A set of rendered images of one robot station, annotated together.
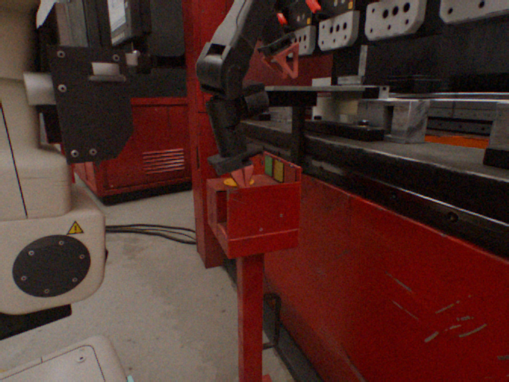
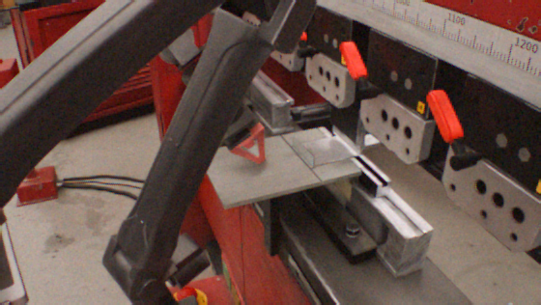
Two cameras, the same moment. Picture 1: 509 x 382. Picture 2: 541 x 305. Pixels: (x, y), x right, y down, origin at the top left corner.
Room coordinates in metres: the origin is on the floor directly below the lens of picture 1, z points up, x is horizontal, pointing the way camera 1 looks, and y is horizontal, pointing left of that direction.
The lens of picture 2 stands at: (0.22, -0.12, 1.43)
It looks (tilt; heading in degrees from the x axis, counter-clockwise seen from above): 31 degrees down; 0
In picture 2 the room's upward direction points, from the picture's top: straight up
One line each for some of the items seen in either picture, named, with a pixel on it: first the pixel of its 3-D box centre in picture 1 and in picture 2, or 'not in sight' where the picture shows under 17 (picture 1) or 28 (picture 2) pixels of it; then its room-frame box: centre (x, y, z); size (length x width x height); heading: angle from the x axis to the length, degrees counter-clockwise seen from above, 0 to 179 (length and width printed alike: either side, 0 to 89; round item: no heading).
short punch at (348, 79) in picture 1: (350, 66); (347, 121); (0.95, -0.27, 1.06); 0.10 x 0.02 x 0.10; 22
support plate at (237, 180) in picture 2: (303, 89); (276, 163); (0.90, -0.13, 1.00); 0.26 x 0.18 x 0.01; 112
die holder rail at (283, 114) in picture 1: (267, 108); (250, 85); (1.46, -0.06, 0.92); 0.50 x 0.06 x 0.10; 22
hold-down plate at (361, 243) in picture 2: (337, 129); (325, 207); (0.89, -0.23, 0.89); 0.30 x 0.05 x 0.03; 22
